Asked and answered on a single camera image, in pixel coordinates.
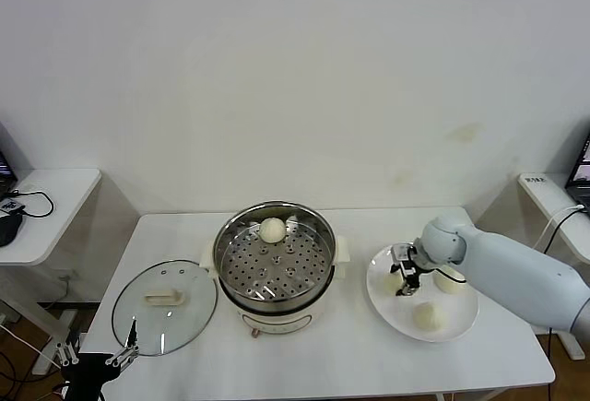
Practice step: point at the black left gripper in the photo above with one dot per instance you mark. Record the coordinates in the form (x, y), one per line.
(92, 369)

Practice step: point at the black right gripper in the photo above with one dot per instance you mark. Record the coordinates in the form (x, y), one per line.
(417, 272)

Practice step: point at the white steamed baozi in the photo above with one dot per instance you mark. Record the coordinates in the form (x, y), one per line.
(449, 286)
(428, 317)
(391, 286)
(272, 230)

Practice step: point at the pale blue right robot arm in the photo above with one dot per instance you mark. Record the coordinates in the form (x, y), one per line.
(507, 272)

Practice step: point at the perforated steel steamer basket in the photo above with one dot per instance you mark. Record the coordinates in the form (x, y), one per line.
(276, 276)

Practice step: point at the white round plate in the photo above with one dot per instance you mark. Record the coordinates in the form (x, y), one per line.
(396, 318)

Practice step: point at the black computer mouse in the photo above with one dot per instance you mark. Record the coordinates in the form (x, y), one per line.
(9, 230)

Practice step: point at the white side table with mouse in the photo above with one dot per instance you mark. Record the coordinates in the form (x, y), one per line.
(55, 198)

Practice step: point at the white side table with label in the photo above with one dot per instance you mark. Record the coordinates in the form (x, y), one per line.
(537, 198)

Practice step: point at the white printed tag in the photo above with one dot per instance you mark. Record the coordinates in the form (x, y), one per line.
(10, 205)

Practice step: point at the small printed table label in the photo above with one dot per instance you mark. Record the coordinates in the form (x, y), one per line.
(534, 180)

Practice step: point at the black laptop beside mouse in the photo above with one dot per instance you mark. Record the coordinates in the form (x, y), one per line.
(5, 175)

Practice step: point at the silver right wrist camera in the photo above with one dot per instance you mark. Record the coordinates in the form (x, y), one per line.
(405, 267)

